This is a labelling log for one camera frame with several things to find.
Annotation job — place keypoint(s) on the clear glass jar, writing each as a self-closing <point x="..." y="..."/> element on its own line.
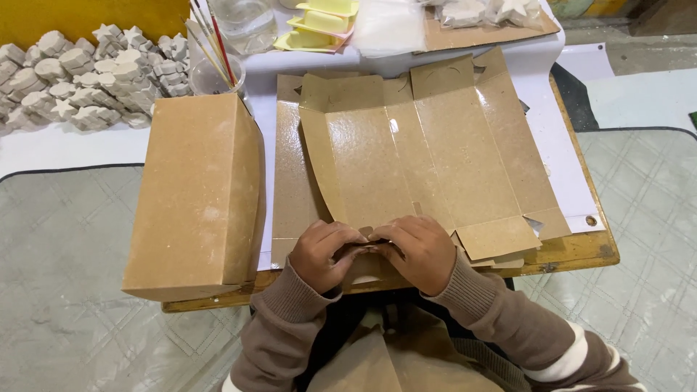
<point x="245" y="24"/>

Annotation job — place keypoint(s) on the brown apron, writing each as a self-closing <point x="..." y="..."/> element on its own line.
<point x="414" y="359"/>

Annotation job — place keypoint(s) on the pile of white plaster figures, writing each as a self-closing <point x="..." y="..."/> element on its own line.
<point x="81" y="81"/>

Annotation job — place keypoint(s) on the clear plastic cup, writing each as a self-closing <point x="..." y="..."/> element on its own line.
<point x="209" y="79"/>

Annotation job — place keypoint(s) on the bagged white plaster figures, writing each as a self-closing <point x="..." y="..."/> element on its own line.
<point x="484" y="12"/>

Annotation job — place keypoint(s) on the person's right hand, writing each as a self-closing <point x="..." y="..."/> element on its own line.
<point x="424" y="256"/>

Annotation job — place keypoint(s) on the yellow board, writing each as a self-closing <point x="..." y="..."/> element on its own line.
<point x="65" y="19"/>

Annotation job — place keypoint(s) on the white banner sheet with grommet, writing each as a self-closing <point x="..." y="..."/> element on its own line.
<point x="555" y="163"/>

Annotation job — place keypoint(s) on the white floor sheet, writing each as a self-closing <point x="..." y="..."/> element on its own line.
<point x="642" y="92"/>

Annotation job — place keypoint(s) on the white plastic bag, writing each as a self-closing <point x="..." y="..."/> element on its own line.
<point x="389" y="27"/>

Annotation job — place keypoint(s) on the stack of yellow moulds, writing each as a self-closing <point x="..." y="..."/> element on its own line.
<point x="318" y="27"/>

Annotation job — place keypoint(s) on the brown cardboard sheet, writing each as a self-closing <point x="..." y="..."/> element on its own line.
<point x="479" y="37"/>

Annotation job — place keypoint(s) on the stack of flat cardboard blanks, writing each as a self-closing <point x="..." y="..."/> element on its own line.
<point x="288" y="179"/>

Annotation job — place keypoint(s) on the person's left hand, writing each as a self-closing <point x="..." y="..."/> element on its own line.
<point x="316" y="261"/>

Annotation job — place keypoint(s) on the assembled brown cardboard box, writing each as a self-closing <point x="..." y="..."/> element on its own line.
<point x="190" y="201"/>

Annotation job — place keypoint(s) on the grey quilted mat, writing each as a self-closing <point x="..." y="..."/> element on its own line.
<point x="65" y="283"/>

